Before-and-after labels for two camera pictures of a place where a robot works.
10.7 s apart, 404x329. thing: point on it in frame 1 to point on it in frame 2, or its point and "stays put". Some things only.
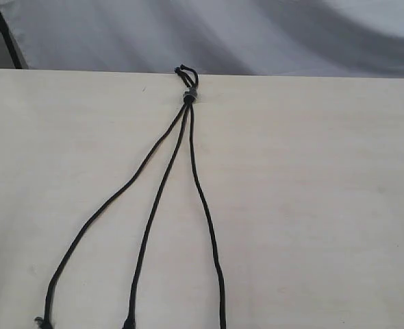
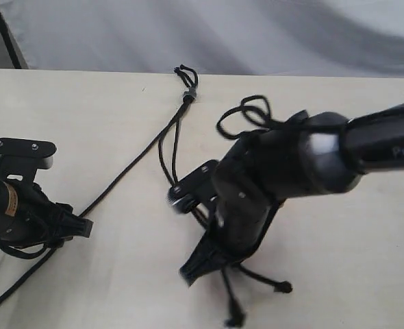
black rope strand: x=45 y=322 to x=46 y=256
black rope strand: x=131 y=322 to x=190 y=92
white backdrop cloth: x=286 y=38 stays put
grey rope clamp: x=192 y=92 stays put
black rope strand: x=203 y=202 to x=235 y=316
